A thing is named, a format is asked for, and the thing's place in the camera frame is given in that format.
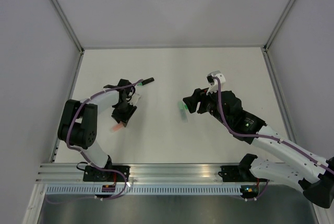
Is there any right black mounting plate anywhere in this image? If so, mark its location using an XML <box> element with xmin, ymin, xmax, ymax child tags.
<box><xmin>218</xmin><ymin>165</ymin><xmax>267</xmax><ymax>183</ymax></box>

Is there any black mounting plate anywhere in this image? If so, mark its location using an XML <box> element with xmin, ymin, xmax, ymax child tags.
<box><xmin>218</xmin><ymin>165</ymin><xmax>267</xmax><ymax>183</ymax></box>
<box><xmin>83</xmin><ymin>166</ymin><xmax>130</xmax><ymax>182</ymax></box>

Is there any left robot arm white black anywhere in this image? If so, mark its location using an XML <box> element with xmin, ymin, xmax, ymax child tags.
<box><xmin>57</xmin><ymin>79</ymin><xmax>140</xmax><ymax>183</ymax></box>

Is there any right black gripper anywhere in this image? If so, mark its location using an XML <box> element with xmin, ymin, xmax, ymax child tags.
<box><xmin>183</xmin><ymin>84</ymin><xmax>230</xmax><ymax>127</ymax></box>

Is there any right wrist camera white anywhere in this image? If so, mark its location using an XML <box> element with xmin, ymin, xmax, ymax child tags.
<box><xmin>206</xmin><ymin>70</ymin><xmax>226</xmax><ymax>95</ymax></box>

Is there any right aluminium frame post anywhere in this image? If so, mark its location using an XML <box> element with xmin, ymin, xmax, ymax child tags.
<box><xmin>263</xmin><ymin>0</ymin><xmax>297</xmax><ymax>52</ymax></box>

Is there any black green highlighter pen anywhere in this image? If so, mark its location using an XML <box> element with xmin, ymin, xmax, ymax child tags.
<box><xmin>138</xmin><ymin>77</ymin><xmax>154</xmax><ymax>86</ymax></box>

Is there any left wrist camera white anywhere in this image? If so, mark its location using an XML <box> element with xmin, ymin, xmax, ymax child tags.
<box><xmin>128</xmin><ymin>93</ymin><xmax>141</xmax><ymax>105</ymax></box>

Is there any white slotted cable duct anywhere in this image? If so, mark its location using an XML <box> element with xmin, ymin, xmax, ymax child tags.
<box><xmin>46</xmin><ymin>184</ymin><xmax>242</xmax><ymax>195</ymax></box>

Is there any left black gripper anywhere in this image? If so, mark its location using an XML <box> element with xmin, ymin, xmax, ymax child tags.
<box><xmin>112</xmin><ymin>101</ymin><xmax>137</xmax><ymax>127</ymax></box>

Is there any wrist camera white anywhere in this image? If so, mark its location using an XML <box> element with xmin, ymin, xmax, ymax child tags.
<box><xmin>128</xmin><ymin>93</ymin><xmax>141</xmax><ymax>105</ymax></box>
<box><xmin>206</xmin><ymin>70</ymin><xmax>226</xmax><ymax>95</ymax></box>

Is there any left aluminium frame post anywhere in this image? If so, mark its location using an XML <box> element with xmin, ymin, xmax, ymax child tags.
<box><xmin>49</xmin><ymin>0</ymin><xmax>84</xmax><ymax>54</ymax></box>

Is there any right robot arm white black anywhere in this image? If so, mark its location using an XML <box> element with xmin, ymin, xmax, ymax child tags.
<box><xmin>183</xmin><ymin>88</ymin><xmax>333</xmax><ymax>209</ymax></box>

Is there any pink orange highlighter pen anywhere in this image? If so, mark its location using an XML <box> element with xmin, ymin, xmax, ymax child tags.
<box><xmin>110</xmin><ymin>123</ymin><xmax>124</xmax><ymax>133</ymax></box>

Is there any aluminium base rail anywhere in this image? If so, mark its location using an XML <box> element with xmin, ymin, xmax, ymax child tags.
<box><xmin>39</xmin><ymin>163</ymin><xmax>320</xmax><ymax>183</ymax></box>

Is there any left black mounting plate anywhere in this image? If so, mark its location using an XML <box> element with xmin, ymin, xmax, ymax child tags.
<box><xmin>83</xmin><ymin>166</ymin><xmax>130</xmax><ymax>182</ymax></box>

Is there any pale green marker pen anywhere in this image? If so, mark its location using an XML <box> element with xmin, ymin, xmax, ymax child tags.
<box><xmin>180</xmin><ymin>109</ymin><xmax>188</xmax><ymax>123</ymax></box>

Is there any aluminium frame post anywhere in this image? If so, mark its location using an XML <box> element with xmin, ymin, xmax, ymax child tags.
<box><xmin>263</xmin><ymin>0</ymin><xmax>297</xmax><ymax>52</ymax></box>
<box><xmin>49</xmin><ymin>0</ymin><xmax>84</xmax><ymax>54</ymax></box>

